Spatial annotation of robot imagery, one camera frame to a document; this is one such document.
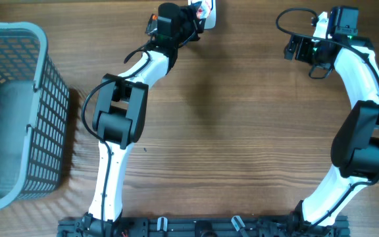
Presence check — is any black camera cable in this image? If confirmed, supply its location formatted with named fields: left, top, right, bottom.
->
left=275, top=7, right=379, bottom=231
left=81, top=39, right=154, bottom=237

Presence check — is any black hex wrench packet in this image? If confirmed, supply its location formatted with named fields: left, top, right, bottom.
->
left=145, top=14, right=158, bottom=36

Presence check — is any grey plastic basket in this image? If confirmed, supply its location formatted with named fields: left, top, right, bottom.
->
left=0, top=22, right=70, bottom=209

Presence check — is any black left camera cable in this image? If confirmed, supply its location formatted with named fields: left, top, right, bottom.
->
left=81, top=39, right=154, bottom=237

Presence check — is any red snack packet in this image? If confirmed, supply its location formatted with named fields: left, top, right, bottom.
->
left=192, top=0, right=213, bottom=19

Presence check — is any white barcode scanner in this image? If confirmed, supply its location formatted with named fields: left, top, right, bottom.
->
left=188, top=0, right=216, bottom=30

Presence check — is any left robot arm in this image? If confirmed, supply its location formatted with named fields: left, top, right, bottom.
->
left=82, top=0, right=216, bottom=236

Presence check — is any black right camera cable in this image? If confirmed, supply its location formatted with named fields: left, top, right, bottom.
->
left=275, top=7, right=379, bottom=231

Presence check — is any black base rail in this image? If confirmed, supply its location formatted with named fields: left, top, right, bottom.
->
left=57, top=214, right=351, bottom=237

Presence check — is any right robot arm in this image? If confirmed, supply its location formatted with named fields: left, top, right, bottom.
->
left=279, top=5, right=379, bottom=236

